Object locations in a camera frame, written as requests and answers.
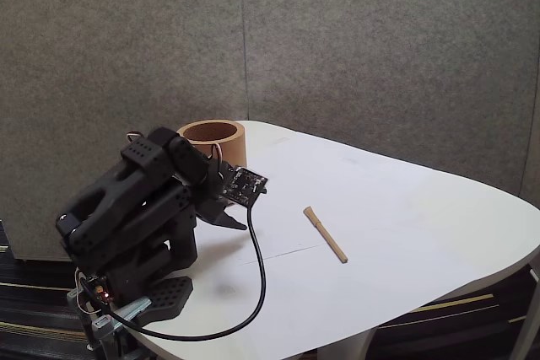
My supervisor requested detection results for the tan paper pen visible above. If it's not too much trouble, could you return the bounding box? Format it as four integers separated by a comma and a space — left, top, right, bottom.
302, 206, 349, 265

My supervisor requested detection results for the brown cork pen holder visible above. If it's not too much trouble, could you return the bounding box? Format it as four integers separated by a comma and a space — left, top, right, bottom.
175, 119, 248, 167

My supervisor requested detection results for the grey metal table clamp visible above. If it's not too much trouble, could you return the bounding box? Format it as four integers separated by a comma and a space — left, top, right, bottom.
86, 297, 153, 360

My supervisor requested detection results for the white table leg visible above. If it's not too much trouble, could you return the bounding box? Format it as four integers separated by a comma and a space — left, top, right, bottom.
509, 250, 540, 360
316, 325, 377, 360

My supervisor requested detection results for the bare camera circuit board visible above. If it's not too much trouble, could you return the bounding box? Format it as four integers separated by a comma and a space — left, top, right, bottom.
221, 164, 270, 209

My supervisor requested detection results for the black camera cable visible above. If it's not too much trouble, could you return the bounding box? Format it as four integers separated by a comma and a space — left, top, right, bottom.
79, 203, 267, 342

